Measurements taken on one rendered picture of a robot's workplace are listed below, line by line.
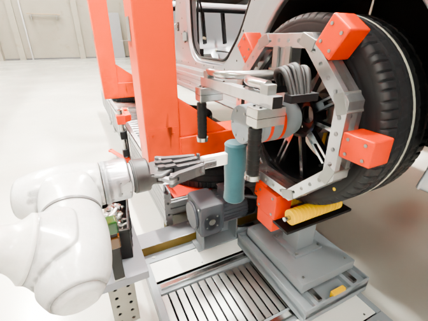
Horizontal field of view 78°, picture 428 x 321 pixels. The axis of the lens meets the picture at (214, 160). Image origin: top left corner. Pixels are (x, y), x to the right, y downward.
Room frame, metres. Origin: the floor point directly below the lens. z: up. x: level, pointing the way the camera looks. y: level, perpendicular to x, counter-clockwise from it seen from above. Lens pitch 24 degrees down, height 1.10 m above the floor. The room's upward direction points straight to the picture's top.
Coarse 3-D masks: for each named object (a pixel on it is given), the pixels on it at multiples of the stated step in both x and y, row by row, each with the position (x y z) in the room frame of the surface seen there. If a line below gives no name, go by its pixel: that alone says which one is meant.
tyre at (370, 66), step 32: (288, 32) 1.01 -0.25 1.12; (384, 32) 0.82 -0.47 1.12; (352, 64) 0.77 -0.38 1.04; (384, 64) 0.71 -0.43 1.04; (416, 64) 0.77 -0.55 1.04; (384, 96) 0.67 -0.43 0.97; (416, 96) 0.72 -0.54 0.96; (384, 128) 0.66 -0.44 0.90; (416, 128) 0.71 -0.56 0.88; (320, 192) 0.78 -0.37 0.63; (352, 192) 0.69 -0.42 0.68
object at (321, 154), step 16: (304, 48) 1.05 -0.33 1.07; (304, 64) 1.18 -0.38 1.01; (320, 80) 0.90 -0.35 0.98; (320, 112) 0.89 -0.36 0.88; (304, 128) 0.97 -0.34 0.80; (320, 128) 0.90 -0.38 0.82; (272, 144) 1.11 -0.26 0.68; (288, 144) 0.98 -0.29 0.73; (304, 144) 0.92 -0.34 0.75; (320, 144) 0.85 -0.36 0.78; (272, 160) 1.03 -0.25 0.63; (288, 160) 1.04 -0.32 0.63; (304, 160) 0.91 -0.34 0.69; (320, 160) 0.83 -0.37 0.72; (288, 176) 0.93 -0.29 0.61; (304, 176) 0.89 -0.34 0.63
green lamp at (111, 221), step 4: (108, 216) 0.60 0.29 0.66; (112, 216) 0.60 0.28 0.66; (108, 220) 0.58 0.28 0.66; (112, 220) 0.58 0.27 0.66; (116, 220) 0.59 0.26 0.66; (108, 224) 0.57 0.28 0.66; (112, 224) 0.57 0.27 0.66; (116, 224) 0.58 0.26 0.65; (108, 228) 0.57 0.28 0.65; (112, 228) 0.57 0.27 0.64; (116, 228) 0.58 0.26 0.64; (112, 232) 0.57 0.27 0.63; (116, 232) 0.58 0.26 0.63
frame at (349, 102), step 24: (264, 48) 1.00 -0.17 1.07; (312, 48) 0.79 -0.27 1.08; (336, 72) 0.72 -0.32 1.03; (336, 96) 0.69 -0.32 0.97; (360, 96) 0.69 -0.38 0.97; (336, 120) 0.68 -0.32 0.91; (336, 144) 0.67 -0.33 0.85; (264, 168) 0.99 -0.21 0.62; (336, 168) 0.66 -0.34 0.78; (288, 192) 0.80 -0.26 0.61
